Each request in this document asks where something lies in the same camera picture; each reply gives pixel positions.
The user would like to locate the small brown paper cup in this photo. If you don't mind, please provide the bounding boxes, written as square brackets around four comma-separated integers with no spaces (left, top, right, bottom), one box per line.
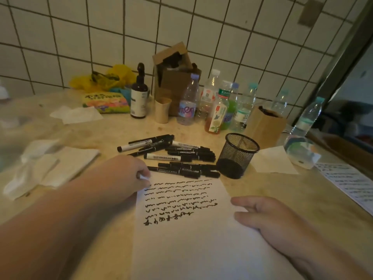
[154,97,172,124]

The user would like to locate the black mesh pen holder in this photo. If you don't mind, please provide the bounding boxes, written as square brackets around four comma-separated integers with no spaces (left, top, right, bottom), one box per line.
[216,133,260,180]

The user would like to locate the clear bottle purple label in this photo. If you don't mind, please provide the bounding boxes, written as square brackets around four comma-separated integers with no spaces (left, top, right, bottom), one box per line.
[177,73,200,126]

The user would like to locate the crumpled white tissue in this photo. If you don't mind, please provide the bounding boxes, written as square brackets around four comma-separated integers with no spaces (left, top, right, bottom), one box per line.
[3,139,61,200]

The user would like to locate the dark brown spray bottle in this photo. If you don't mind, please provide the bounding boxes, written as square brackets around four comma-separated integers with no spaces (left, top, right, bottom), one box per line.
[130,63,149,119]

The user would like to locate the small clear water bottle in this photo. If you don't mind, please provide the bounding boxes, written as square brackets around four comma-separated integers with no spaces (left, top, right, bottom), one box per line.
[270,90,289,116]

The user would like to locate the dark window frame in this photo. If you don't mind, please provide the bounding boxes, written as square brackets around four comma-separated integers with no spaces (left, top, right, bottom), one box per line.
[308,0,373,115]

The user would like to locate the person's left hand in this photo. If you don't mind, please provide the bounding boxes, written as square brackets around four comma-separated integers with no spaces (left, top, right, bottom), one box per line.
[97,154,152,203]

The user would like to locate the clear bottle red label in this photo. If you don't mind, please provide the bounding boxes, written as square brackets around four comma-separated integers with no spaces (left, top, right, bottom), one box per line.
[198,69,221,120]

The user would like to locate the flat white tissue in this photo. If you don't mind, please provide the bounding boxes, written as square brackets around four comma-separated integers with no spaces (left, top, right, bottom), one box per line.
[41,146,101,189]

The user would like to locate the clear bottle teal cap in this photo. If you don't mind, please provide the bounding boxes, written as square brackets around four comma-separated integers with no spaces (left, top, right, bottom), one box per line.
[290,97,326,137]

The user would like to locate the orange juice bottle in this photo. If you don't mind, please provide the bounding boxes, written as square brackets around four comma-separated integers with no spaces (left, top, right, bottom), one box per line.
[205,80,232,135]

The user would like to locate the colourful snack packet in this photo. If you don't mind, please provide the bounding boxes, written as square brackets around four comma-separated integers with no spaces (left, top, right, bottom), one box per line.
[82,91,131,114]

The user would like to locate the open tall cardboard box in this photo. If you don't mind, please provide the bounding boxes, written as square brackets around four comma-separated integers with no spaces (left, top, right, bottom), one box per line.
[152,41,202,116]

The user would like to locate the green drink bottle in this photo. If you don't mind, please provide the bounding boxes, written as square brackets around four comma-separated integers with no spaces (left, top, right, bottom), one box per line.
[220,82,240,131]

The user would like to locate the printed paper sheet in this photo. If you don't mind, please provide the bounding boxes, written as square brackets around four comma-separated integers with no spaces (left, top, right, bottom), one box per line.
[314,162,373,217]

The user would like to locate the clear bottle green label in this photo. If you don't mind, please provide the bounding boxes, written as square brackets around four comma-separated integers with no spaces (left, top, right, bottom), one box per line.
[232,83,259,133]

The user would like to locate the person's left forearm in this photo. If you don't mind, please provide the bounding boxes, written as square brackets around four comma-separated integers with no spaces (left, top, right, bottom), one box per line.
[0,171,117,280]

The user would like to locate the small white tissue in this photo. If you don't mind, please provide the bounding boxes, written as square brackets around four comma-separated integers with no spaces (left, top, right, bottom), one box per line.
[50,106,104,125]

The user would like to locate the pile of black markers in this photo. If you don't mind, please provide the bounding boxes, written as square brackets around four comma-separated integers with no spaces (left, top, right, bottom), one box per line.
[117,134,221,180]

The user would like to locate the yellow plastic bag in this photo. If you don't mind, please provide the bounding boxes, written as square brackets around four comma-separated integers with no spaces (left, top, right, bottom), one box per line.
[69,64,138,92]

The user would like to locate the white scribbled paper sheet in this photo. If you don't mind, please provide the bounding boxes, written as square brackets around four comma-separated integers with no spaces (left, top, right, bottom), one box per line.
[131,172,304,280]

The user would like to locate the person's right hand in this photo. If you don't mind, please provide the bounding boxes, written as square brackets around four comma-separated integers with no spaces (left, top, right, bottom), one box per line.
[230,196,308,257]

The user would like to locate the teal plastic bag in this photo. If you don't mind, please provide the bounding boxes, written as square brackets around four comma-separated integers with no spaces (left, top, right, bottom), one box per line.
[110,87,132,98]

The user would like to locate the person's right forearm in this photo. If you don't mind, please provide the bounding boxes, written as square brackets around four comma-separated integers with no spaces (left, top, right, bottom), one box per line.
[281,230,373,280]

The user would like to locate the white square napkin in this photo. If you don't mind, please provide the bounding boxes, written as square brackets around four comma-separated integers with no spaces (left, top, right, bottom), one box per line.
[250,146,299,175]

